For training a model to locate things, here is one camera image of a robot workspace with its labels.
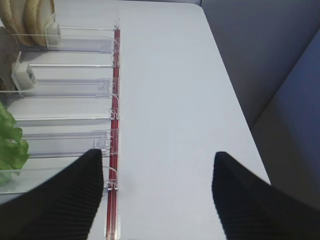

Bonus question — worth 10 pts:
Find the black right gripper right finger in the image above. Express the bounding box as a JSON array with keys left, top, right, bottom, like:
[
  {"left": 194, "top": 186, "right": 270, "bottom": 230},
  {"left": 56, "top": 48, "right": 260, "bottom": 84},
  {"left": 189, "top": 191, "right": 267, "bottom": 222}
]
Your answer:
[{"left": 211, "top": 151, "right": 320, "bottom": 240}]

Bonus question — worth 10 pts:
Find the clear acrylic right rack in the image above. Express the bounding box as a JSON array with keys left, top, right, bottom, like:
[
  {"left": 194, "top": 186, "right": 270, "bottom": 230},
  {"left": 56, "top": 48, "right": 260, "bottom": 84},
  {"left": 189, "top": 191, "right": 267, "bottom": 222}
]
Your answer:
[{"left": 0, "top": 24, "right": 117, "bottom": 240}]

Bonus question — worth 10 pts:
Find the right golden bread slice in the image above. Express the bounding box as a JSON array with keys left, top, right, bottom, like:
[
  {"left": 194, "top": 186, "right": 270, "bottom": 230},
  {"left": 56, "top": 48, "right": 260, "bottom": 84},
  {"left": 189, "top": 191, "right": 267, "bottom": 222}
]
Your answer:
[{"left": 24, "top": 0, "right": 55, "bottom": 47}]

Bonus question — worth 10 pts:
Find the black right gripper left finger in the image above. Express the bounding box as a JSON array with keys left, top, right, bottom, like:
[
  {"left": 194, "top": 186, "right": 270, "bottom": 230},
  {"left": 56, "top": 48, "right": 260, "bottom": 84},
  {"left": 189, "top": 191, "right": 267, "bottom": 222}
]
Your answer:
[{"left": 0, "top": 149, "right": 104, "bottom": 240}]

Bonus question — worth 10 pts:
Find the right brown meat patty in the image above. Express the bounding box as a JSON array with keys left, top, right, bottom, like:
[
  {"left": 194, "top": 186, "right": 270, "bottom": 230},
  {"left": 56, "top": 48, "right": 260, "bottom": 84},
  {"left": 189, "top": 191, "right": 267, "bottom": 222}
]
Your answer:
[{"left": 0, "top": 26, "right": 20, "bottom": 91}]

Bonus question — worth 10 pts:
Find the red rack rail strip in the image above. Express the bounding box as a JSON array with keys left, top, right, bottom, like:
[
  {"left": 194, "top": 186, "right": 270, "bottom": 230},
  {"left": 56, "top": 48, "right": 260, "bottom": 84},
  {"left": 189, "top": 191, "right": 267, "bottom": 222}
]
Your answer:
[{"left": 105, "top": 28, "right": 121, "bottom": 240}]

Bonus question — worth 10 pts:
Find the green lettuce leaf in rack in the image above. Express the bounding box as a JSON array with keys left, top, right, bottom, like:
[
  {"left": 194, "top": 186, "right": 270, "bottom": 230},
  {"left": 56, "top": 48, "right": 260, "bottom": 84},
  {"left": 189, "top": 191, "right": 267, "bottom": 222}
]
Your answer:
[{"left": 0, "top": 105, "right": 29, "bottom": 186}]

